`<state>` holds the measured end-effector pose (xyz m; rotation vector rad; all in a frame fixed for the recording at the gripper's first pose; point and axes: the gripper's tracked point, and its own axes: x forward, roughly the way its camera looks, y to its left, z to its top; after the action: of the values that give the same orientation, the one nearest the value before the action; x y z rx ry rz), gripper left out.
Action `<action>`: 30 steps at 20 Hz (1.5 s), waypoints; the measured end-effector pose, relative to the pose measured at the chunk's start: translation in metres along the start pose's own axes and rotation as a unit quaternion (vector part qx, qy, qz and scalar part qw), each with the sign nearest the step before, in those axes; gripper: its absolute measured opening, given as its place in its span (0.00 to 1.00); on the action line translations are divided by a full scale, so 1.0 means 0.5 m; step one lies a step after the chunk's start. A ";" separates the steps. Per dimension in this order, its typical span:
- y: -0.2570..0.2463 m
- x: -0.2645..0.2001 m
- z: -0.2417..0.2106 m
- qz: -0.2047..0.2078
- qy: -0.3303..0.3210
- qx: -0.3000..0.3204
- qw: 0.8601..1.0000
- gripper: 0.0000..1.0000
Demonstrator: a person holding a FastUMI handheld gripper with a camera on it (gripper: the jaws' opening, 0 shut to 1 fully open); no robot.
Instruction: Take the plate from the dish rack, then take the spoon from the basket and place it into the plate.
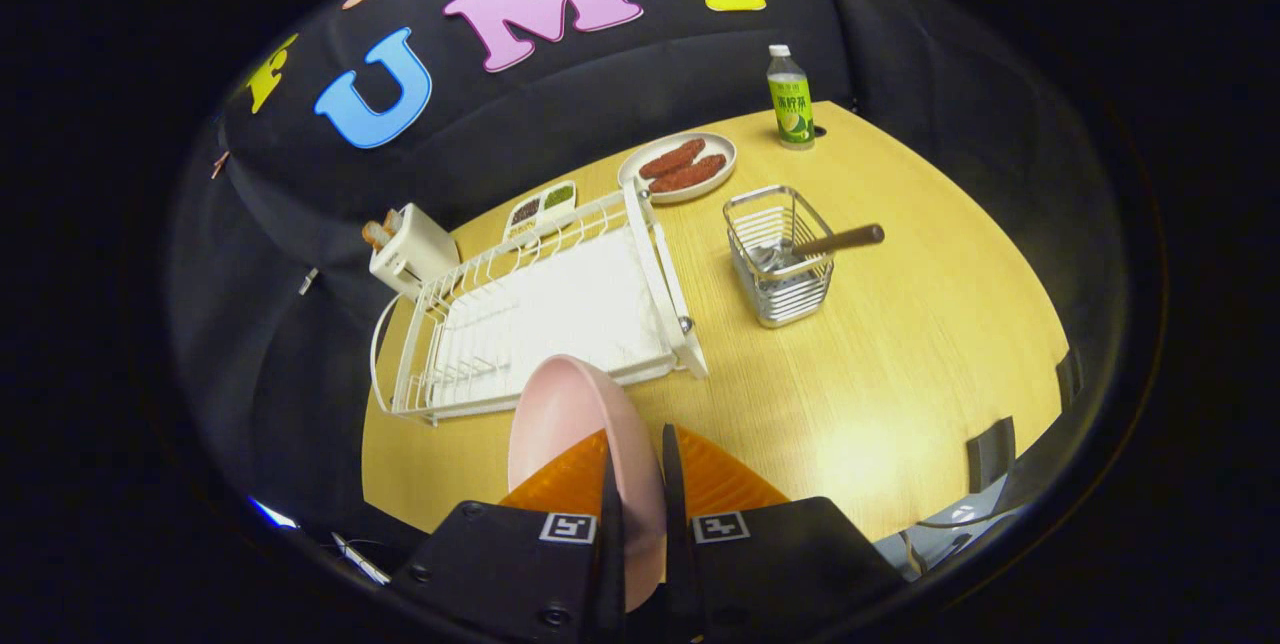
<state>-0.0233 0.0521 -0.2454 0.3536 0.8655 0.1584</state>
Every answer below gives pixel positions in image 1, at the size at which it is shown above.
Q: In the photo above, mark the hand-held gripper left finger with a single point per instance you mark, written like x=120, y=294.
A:
x=611, y=564

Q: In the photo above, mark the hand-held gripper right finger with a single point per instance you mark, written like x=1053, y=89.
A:
x=676, y=544

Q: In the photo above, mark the pink plate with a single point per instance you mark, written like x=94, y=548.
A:
x=570, y=414

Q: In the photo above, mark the white divided dish with beans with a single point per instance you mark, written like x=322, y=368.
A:
x=540, y=206

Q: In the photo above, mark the white plate with sausages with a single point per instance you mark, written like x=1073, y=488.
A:
x=715, y=149

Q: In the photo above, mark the black table edge pad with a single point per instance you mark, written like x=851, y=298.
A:
x=992, y=454
x=1070, y=379

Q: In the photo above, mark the white toaster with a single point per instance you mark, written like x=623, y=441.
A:
x=425, y=249

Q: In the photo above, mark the red-brown sausage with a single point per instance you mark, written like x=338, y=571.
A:
x=672, y=158
x=690, y=173

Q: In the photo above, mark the toasted bread slice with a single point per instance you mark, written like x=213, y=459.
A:
x=393, y=221
x=375, y=234

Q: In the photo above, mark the white cloth clip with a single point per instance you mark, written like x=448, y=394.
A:
x=307, y=281

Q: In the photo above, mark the green tea bottle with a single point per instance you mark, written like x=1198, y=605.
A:
x=792, y=109

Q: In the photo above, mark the black backdrop cloth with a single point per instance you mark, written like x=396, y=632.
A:
x=600, y=74

